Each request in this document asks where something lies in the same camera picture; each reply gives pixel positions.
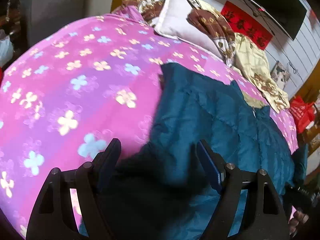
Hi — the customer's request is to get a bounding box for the teal padded jacket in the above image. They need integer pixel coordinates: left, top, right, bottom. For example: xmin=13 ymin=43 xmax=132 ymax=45
xmin=78 ymin=62 xmax=309 ymax=240

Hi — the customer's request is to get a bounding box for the red plastic bag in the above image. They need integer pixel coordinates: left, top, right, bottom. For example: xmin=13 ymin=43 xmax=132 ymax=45
xmin=289 ymin=96 xmax=315 ymax=134

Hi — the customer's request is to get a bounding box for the pink floral bed cover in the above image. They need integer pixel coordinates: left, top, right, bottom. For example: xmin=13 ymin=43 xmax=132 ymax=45
xmin=0 ymin=4 xmax=299 ymax=238

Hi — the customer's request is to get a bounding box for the cream floral quilt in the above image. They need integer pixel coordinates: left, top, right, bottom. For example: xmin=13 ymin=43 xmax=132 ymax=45
xmin=137 ymin=0 xmax=290 ymax=113

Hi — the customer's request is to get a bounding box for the red banner with black characters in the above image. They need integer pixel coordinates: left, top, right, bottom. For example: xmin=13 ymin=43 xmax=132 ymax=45
xmin=221 ymin=1 xmax=273 ymax=50

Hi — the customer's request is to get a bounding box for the pale pink pillow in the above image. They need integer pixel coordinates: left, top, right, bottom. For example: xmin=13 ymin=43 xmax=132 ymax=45
xmin=154 ymin=0 xmax=222 ymax=59

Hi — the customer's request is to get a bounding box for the wall picture poster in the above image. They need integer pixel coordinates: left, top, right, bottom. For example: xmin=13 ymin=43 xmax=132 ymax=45
xmin=271 ymin=61 xmax=290 ymax=90

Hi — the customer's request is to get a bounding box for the black wall television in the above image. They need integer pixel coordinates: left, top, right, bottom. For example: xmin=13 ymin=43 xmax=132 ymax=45
xmin=249 ymin=0 xmax=306 ymax=40

